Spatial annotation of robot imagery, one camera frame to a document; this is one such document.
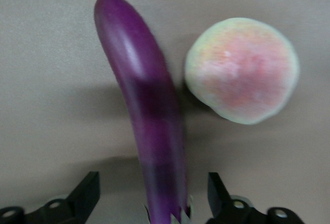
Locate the long purple eggplant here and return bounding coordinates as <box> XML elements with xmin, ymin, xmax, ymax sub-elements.
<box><xmin>93</xmin><ymin>0</ymin><xmax>194</xmax><ymax>224</ymax></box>

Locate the brown table cover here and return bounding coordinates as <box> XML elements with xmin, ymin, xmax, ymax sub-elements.
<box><xmin>0</xmin><ymin>0</ymin><xmax>330</xmax><ymax>224</ymax></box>

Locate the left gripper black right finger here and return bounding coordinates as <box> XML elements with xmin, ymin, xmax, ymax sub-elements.
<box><xmin>205</xmin><ymin>171</ymin><xmax>305</xmax><ymax>224</ymax></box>

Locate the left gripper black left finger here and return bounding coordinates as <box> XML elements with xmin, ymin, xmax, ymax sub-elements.
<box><xmin>0</xmin><ymin>171</ymin><xmax>101</xmax><ymax>224</ymax></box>

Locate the pale green pink peach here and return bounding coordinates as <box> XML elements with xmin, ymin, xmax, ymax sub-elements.
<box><xmin>184</xmin><ymin>16</ymin><xmax>301</xmax><ymax>126</ymax></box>

